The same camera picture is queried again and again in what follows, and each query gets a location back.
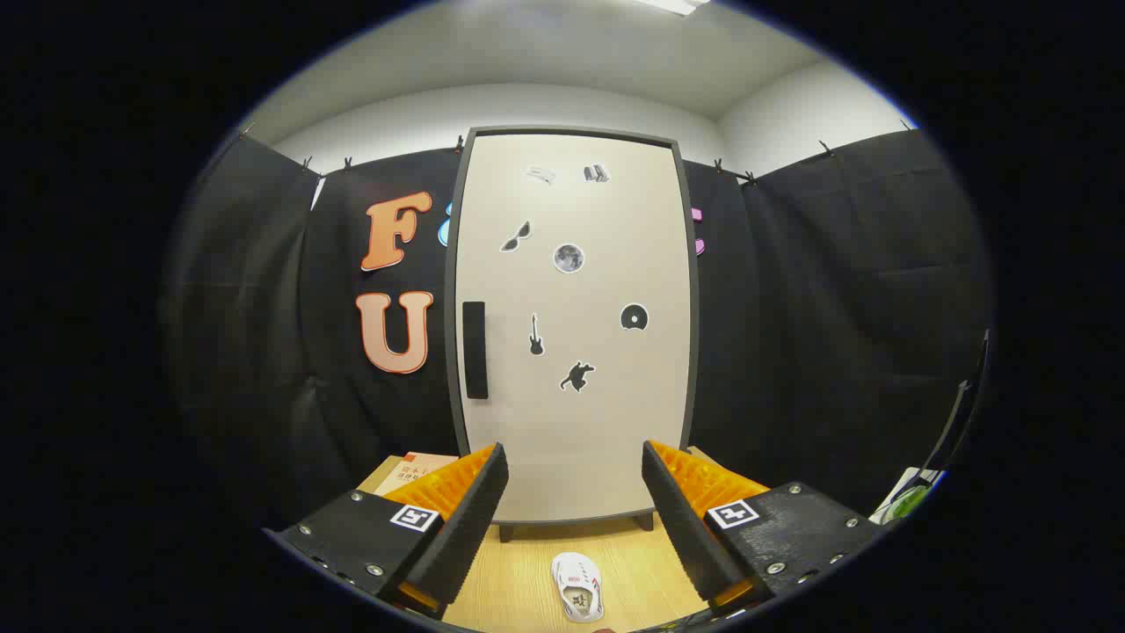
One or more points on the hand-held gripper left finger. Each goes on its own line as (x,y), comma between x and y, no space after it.
(466,527)

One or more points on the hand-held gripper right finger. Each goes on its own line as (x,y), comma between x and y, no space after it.
(685,527)

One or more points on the dark grey shoe cabinet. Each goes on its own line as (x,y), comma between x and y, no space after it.
(506,532)

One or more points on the white sneaker shoe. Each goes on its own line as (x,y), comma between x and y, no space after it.
(576,585)

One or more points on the white shoe cabinet door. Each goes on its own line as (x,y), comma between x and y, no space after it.
(571,440)

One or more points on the beige cover book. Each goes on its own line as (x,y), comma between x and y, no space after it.
(422,464)

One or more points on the green object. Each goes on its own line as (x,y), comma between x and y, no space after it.
(905,504)

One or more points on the black backdrop cloth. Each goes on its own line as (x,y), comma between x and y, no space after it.
(835,308)

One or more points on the black curved stand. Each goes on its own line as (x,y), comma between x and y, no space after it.
(960,400)

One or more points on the ceiling light panel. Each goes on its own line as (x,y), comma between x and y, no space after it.
(672,5)

